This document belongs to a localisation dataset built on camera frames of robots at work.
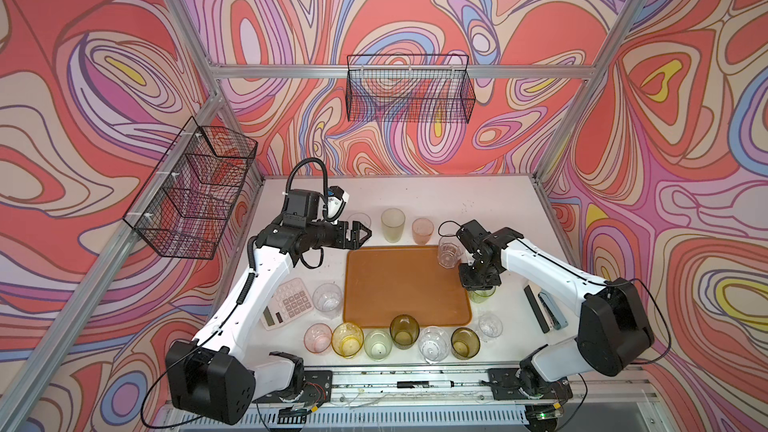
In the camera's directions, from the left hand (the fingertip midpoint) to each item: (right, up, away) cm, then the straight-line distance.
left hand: (361, 230), depth 76 cm
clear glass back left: (-3, +3, +24) cm, 24 cm away
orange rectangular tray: (+5, -18, +14) cm, 23 cm away
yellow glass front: (-4, -30, +3) cm, 30 cm away
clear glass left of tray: (-11, -22, +11) cm, 27 cm away
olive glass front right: (+28, -31, +4) cm, 42 cm away
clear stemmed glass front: (+19, -32, +4) cm, 37 cm away
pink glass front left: (-12, -30, +4) cm, 33 cm away
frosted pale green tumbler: (+9, +1, +22) cm, 24 cm away
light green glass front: (+4, -31, +4) cm, 32 cm away
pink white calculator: (-22, -22, +10) cm, 33 cm away
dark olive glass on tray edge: (+12, -29, +5) cm, 31 cm away
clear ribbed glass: (+27, -9, +20) cm, 35 cm away
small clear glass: (+36, -27, +5) cm, 45 cm away
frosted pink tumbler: (+19, -2, +25) cm, 31 cm away
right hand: (+31, -18, +7) cm, 37 cm away
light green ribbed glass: (+35, -20, +10) cm, 41 cm away
